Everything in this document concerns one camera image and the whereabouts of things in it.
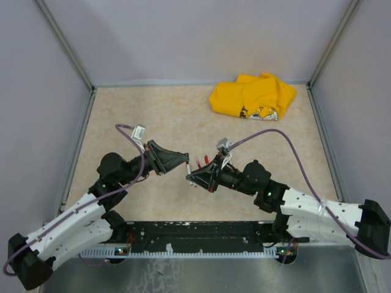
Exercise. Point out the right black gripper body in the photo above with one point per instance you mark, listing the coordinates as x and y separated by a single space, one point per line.
232 178

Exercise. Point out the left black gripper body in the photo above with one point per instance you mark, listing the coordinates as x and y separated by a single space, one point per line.
135 166

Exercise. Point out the black capped marker pen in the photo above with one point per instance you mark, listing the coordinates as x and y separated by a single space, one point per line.
188 167

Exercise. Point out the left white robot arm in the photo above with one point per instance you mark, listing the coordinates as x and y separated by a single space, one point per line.
91 220

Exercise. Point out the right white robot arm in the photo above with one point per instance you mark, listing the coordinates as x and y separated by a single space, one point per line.
365 226

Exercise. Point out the yellow folded t-shirt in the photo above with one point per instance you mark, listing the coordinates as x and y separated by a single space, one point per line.
261 98

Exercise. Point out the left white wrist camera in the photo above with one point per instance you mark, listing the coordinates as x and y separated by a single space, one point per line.
137 135

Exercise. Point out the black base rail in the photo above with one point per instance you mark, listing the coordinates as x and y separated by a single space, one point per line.
194 236

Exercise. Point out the white slotted cable duct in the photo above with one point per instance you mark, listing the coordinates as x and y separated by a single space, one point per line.
169 253

